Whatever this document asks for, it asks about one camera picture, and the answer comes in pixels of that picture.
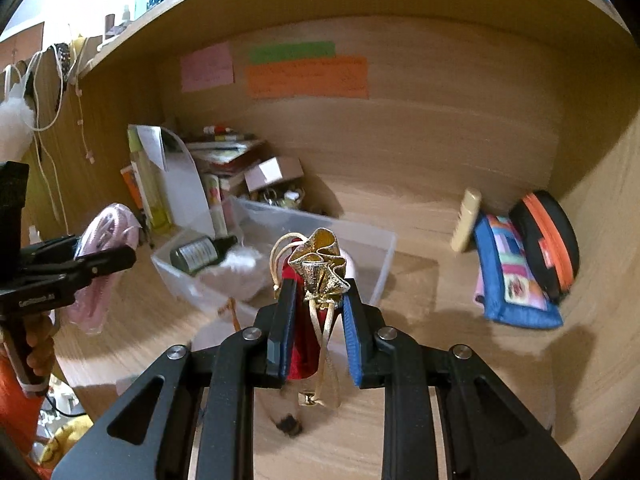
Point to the pink paper note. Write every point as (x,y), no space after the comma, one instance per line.
(206,66)

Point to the orange book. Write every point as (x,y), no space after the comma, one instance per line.
(131,187)

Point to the yellow plush toy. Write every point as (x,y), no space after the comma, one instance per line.
(65,440)

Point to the brown cardboard box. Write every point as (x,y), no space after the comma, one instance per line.
(274,170)

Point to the yellow-green tall bottle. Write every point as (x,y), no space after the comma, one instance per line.
(150,185)

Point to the beige tube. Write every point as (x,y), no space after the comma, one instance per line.
(466,220)

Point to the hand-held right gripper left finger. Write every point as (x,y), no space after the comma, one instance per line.
(287,332)

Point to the orange paper note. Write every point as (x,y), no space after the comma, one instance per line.
(307,78)

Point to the pastel spine book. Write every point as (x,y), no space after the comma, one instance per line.
(216,205)

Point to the clear plastic storage bin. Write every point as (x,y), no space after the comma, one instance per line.
(320,230)

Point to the blue patchwork pouch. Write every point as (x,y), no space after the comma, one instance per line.
(507,270)

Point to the white fluffy cotton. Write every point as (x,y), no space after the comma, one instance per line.
(235,265)

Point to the wooden desktop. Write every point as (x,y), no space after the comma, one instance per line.
(430,360)

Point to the white file holder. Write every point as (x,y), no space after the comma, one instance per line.
(180,185)

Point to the green paper note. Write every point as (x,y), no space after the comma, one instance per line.
(292,52)

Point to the dark glass bottle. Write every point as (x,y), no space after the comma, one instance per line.
(197,254)

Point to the person's left hand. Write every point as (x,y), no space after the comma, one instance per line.
(40,347)

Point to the pink mesh pouch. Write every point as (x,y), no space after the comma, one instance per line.
(102,232)

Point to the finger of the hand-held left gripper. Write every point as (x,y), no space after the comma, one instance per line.
(55,246)
(107,260)

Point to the stack of books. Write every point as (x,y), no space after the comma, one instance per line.
(225,152)

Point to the small white bottle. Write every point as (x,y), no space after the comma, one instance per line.
(125,12)

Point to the black case orange zipper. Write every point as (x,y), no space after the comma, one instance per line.
(550,240)

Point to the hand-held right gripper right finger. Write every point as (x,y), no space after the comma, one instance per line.
(353,342)

